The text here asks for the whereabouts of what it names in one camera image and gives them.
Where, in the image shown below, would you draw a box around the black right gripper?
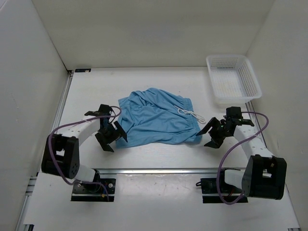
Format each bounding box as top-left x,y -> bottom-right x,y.
196,116 -> 232,149

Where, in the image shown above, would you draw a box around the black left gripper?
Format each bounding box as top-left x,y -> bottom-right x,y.
95,121 -> 127,152

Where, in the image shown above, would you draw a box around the light blue shorts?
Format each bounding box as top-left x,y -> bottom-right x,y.
116,88 -> 202,149

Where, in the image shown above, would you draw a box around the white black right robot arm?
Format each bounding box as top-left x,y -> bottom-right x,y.
198,106 -> 287,205

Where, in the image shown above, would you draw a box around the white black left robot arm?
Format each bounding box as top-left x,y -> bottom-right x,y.
41,104 -> 128,193

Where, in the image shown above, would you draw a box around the white plastic mesh basket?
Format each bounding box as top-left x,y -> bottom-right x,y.
206,54 -> 262,106

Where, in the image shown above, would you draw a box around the dark label sticker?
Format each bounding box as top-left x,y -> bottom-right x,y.
75,68 -> 91,73

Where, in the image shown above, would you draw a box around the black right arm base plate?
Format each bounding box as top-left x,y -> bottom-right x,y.
195,178 -> 241,204

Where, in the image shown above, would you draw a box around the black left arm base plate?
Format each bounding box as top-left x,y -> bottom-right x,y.
71,178 -> 116,202

